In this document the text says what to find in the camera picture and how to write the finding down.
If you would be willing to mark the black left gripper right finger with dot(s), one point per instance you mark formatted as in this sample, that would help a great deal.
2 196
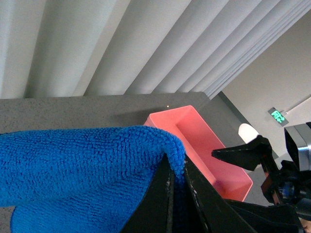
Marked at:
215 214

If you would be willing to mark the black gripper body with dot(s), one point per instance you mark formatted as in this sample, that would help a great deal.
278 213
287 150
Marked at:
268 219

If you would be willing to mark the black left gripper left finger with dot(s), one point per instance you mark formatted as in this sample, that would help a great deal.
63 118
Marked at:
155 212

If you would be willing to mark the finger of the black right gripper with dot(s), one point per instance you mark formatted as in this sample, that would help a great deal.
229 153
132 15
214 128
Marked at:
248 156

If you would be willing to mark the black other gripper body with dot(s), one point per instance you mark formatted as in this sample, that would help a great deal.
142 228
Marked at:
291 184

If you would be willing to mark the blue microfiber cloth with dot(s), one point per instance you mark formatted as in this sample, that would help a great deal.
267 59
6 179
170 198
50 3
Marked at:
85 180

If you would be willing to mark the green exit sign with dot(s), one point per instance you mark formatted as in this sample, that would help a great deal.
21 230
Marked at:
278 116

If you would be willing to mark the pink plastic storage box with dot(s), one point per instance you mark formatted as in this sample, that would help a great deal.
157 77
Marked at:
199 140

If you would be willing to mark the white pleated curtain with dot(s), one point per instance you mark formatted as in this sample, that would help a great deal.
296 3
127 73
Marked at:
71 48

